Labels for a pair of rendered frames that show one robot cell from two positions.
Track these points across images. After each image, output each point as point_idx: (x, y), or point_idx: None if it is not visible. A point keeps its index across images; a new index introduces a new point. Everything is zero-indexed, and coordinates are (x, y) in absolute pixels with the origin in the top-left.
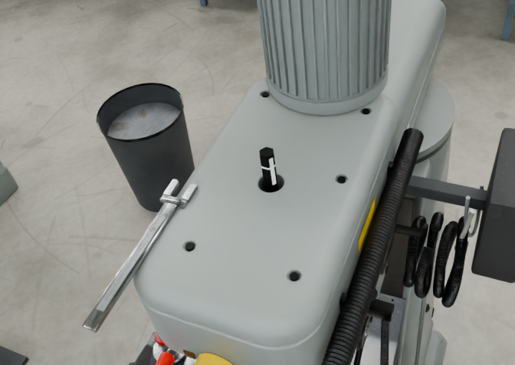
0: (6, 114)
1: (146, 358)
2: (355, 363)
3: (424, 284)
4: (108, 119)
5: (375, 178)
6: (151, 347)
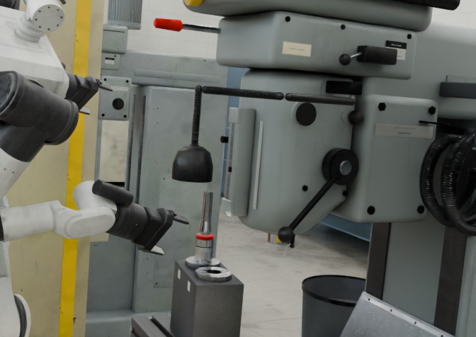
0: (245, 302)
1: (178, 217)
2: (319, 190)
3: (432, 173)
4: (316, 292)
5: None
6: (188, 221)
